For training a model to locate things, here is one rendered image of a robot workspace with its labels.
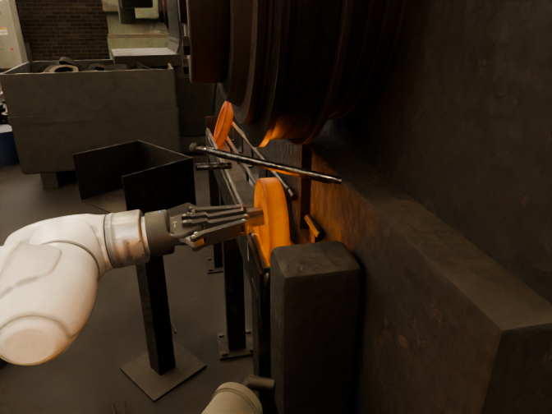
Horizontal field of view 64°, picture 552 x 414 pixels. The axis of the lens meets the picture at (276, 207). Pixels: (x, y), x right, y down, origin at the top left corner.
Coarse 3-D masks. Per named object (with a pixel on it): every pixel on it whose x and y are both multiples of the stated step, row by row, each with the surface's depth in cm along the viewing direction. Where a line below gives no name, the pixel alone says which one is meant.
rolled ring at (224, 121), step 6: (222, 108) 176; (228, 108) 166; (222, 114) 178; (228, 114) 165; (222, 120) 179; (228, 120) 165; (216, 126) 179; (222, 126) 165; (228, 126) 166; (216, 132) 178; (222, 132) 166; (216, 138) 170; (222, 138) 168; (216, 144) 172; (222, 144) 171
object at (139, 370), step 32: (96, 160) 125; (128, 160) 132; (160, 160) 127; (192, 160) 117; (96, 192) 127; (128, 192) 105; (160, 192) 112; (192, 192) 120; (160, 256) 128; (160, 288) 131; (160, 320) 135; (160, 352) 138; (160, 384) 138
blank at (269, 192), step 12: (264, 180) 74; (276, 180) 74; (264, 192) 71; (276, 192) 71; (264, 204) 72; (276, 204) 70; (264, 216) 72; (276, 216) 70; (264, 228) 80; (276, 228) 70; (288, 228) 70; (264, 240) 74; (276, 240) 70; (288, 240) 71; (264, 252) 75
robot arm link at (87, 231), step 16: (32, 224) 69; (48, 224) 67; (64, 224) 67; (80, 224) 67; (96, 224) 69; (16, 240) 66; (32, 240) 65; (48, 240) 63; (64, 240) 63; (80, 240) 65; (96, 240) 67; (96, 256) 66
